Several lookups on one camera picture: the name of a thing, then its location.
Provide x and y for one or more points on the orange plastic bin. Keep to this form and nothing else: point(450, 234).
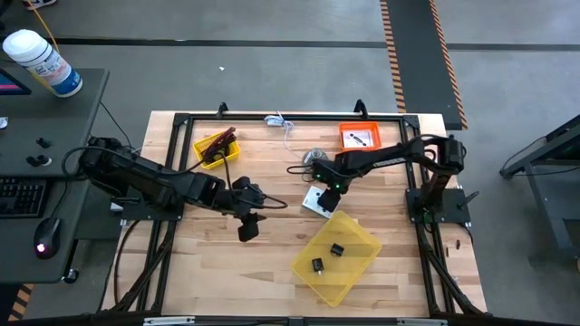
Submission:
point(362, 125)

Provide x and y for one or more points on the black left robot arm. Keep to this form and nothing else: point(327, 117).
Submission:
point(149, 179)

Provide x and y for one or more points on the black computer mouse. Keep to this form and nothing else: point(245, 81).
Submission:
point(47, 233)

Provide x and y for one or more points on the black keyboard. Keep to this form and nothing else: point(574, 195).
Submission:
point(18, 197)

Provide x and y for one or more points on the white paper scrap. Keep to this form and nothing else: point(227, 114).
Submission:
point(2, 122)

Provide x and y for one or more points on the silver frame bracket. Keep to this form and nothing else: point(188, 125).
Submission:
point(421, 322)
point(168, 320)

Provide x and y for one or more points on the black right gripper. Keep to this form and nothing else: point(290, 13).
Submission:
point(328, 174)

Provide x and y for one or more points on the white card with black item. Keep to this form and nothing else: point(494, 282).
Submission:
point(369, 140)

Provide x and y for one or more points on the person's shoe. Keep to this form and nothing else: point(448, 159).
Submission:
point(41, 3)

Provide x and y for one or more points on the white wipes canister blue label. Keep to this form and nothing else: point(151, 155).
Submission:
point(45, 63)

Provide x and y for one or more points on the white box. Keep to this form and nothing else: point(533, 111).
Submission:
point(312, 201)

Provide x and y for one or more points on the black striped-edge floor mat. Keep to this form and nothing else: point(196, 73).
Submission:
point(417, 59)

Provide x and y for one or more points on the large translucent yellow bin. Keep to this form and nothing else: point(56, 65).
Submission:
point(349, 271)

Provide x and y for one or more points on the black aluminium frame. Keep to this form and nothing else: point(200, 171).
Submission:
point(317, 117)

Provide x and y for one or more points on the grey equipment stand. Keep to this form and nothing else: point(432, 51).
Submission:
point(557, 181)

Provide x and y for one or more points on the small yellow slotted basket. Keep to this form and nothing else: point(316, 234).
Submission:
point(232, 153)

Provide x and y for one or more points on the black caster wheel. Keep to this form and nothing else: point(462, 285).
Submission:
point(71, 275)

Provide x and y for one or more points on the desk monitor screen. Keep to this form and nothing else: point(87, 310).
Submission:
point(11, 86)

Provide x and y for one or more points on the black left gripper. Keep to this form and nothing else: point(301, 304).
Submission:
point(242, 194)

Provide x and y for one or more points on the black side desk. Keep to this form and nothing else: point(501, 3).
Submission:
point(59, 122)

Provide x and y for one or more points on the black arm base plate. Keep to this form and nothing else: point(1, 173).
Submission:
point(453, 204)
point(145, 213)

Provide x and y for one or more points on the small black adapter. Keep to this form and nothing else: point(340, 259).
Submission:
point(336, 249)
point(317, 265)

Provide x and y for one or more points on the silver metal funnel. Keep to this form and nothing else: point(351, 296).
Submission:
point(312, 156)

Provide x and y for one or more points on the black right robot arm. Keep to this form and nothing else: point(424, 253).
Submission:
point(385, 158)

